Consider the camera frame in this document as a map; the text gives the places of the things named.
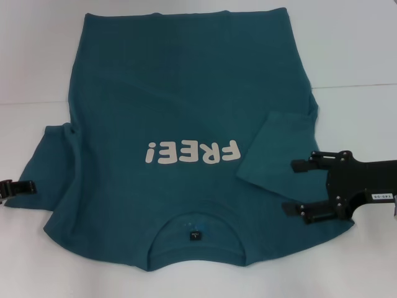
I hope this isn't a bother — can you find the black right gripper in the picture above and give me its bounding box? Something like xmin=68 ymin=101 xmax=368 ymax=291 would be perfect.
xmin=281 ymin=150 xmax=397 ymax=225

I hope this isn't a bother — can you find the teal blue FREE t-shirt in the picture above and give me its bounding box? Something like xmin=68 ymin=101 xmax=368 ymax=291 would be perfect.
xmin=4 ymin=10 xmax=356 ymax=273

